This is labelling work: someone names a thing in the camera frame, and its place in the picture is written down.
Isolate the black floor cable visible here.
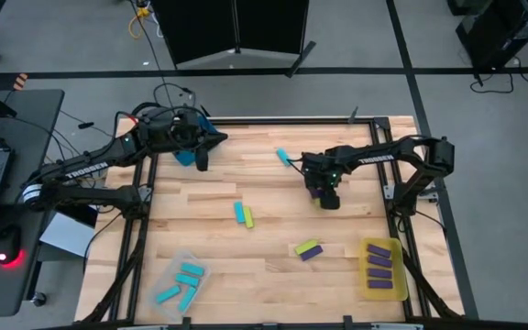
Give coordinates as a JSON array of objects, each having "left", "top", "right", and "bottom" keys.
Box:
[{"left": 468, "top": 57, "right": 528, "bottom": 95}]

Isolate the black control box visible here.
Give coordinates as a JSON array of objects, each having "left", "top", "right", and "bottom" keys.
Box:
[{"left": 38, "top": 203, "right": 100, "bottom": 229}]

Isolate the yellow plastic bin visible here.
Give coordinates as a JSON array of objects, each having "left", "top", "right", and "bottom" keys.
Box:
[{"left": 358, "top": 236, "right": 410, "bottom": 303}]

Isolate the long black cable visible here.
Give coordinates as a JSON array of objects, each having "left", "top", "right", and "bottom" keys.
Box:
[{"left": 128, "top": 0, "right": 178, "bottom": 111}]

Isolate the blue plastic bin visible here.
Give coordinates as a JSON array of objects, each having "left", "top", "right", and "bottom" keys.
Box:
[{"left": 171, "top": 114, "right": 222, "bottom": 167}]

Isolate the black computer tower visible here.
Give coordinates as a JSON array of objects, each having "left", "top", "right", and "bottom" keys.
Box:
[{"left": 455, "top": 0, "right": 528, "bottom": 74}]

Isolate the silver mounting plate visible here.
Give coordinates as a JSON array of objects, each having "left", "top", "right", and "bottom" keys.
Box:
[{"left": 382, "top": 182, "right": 401, "bottom": 202}]

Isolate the clear plastic bin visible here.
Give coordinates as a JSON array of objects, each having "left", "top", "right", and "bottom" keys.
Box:
[{"left": 147, "top": 248, "right": 213, "bottom": 322}]

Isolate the white sheet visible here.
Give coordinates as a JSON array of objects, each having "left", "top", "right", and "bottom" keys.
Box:
[{"left": 38, "top": 211, "right": 92, "bottom": 259}]

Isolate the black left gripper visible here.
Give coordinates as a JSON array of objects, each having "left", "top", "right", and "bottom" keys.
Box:
[{"left": 142, "top": 105, "right": 229, "bottom": 173}]

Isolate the black side desk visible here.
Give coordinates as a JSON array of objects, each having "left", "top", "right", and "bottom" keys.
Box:
[{"left": 0, "top": 88, "right": 67, "bottom": 320}]

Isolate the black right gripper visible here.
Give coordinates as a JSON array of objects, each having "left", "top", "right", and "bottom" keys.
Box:
[{"left": 301, "top": 153, "right": 352, "bottom": 211}]

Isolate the yellow cable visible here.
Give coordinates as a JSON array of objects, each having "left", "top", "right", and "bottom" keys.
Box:
[{"left": 127, "top": 2, "right": 153, "bottom": 40}]

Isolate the black aluminium table frame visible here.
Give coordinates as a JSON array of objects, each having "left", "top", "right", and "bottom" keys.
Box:
[{"left": 80, "top": 116, "right": 465, "bottom": 330}]

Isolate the black computer mouse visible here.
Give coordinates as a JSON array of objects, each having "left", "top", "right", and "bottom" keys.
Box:
[{"left": 0, "top": 224, "right": 29, "bottom": 271}]

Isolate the black folding room divider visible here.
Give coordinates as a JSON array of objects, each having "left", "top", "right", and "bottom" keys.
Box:
[{"left": 151, "top": 0, "right": 318, "bottom": 79}]

